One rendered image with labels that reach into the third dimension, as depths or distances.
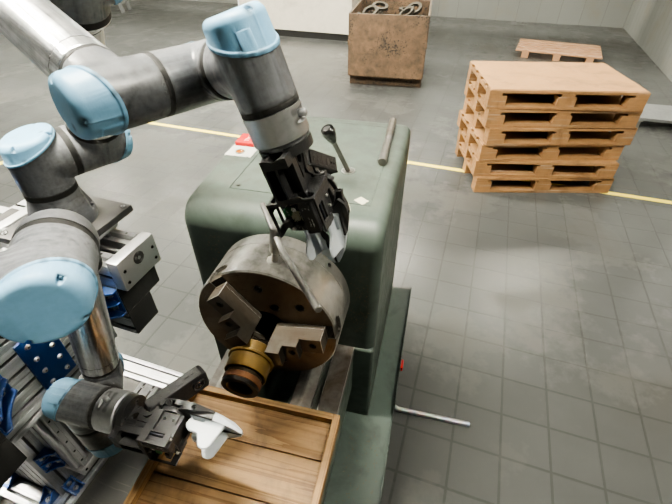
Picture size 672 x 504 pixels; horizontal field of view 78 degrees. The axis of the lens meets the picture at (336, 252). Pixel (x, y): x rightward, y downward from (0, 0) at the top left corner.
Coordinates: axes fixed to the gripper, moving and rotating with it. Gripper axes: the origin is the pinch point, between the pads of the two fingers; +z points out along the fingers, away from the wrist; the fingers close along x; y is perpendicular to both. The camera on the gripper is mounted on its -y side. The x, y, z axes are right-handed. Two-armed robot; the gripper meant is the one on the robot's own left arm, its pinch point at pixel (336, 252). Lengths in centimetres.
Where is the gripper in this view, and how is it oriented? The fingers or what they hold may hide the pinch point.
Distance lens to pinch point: 65.6
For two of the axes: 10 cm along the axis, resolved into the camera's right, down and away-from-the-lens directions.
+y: -2.4, 6.2, -7.5
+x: 9.2, -1.0, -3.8
